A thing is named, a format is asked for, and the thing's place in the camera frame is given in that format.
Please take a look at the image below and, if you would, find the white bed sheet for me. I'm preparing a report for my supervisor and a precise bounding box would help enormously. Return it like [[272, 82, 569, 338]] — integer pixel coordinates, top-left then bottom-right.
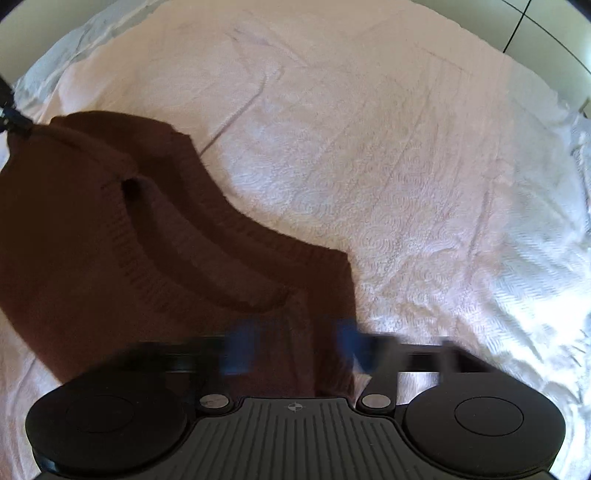
[[13, 0, 160, 121]]

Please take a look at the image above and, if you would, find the bed with white bedspread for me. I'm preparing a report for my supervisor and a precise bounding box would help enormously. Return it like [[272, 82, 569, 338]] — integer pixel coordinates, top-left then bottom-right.
[[0, 0, 591, 480]]

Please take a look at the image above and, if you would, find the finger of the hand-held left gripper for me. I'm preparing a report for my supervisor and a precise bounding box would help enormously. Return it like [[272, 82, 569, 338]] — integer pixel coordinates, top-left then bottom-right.
[[0, 76, 35, 138]]

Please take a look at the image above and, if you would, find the brown knitted sweater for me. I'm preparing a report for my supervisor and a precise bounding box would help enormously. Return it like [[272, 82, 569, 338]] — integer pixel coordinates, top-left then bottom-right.
[[0, 111, 357, 398]]

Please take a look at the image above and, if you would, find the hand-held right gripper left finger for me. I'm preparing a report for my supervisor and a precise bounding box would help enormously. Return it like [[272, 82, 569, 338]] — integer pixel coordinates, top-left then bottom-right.
[[110, 319, 257, 413]]

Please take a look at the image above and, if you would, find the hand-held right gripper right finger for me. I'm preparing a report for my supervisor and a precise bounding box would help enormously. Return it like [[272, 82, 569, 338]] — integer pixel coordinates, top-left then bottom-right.
[[336, 318, 488, 413]]

